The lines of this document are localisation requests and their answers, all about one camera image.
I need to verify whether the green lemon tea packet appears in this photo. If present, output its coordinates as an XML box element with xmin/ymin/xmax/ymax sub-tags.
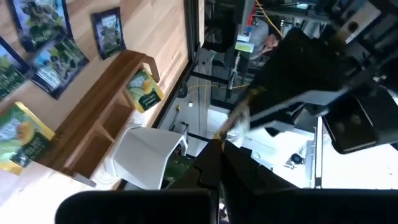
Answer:
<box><xmin>0</xmin><ymin>101</ymin><xmax>56</xmax><ymax>175</ymax></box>
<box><xmin>125</xmin><ymin>68</ymin><xmax>165</xmax><ymax>113</ymax></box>

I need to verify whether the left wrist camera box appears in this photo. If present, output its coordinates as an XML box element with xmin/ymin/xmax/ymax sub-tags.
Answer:
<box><xmin>322</xmin><ymin>88</ymin><xmax>398</xmax><ymax>156</ymax></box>

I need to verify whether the wooden organizer box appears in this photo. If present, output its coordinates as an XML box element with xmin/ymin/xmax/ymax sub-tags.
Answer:
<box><xmin>36</xmin><ymin>49</ymin><xmax>161</xmax><ymax>188</ymax></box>

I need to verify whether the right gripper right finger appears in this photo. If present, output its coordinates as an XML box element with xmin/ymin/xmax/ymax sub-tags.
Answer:
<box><xmin>223</xmin><ymin>141</ymin><xmax>299</xmax><ymax>190</ymax></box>

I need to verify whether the person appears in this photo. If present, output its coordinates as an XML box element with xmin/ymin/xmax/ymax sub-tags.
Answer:
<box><xmin>247</xmin><ymin>18</ymin><xmax>280</xmax><ymax>62</ymax></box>

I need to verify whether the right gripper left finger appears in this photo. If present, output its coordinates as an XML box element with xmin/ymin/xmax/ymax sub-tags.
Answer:
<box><xmin>167</xmin><ymin>139</ymin><xmax>222</xmax><ymax>190</ymax></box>

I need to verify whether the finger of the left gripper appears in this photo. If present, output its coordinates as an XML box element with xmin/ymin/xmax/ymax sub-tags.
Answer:
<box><xmin>248</xmin><ymin>28</ymin><xmax>349</xmax><ymax>116</ymax></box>
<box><xmin>249</xmin><ymin>89</ymin><xmax>351</xmax><ymax>137</ymax></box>

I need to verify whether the yellow cable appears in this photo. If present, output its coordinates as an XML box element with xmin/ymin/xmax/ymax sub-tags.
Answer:
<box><xmin>254</xmin><ymin>0</ymin><xmax>283</xmax><ymax>37</ymax></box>

